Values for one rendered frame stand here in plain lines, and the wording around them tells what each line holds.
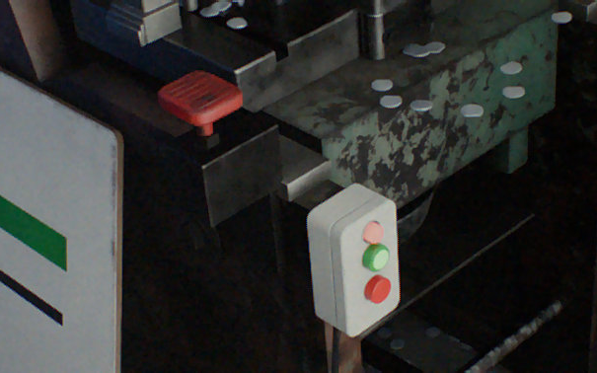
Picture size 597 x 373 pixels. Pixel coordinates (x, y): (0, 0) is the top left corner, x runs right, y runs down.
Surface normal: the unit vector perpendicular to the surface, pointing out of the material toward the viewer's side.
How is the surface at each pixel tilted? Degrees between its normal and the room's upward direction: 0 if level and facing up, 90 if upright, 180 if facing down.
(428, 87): 90
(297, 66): 90
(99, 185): 78
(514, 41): 90
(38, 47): 74
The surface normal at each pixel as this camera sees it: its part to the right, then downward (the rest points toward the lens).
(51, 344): -0.71, 0.26
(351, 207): -0.07, -0.82
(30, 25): 0.63, 0.12
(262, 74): 0.69, 0.36
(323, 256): -0.72, 0.43
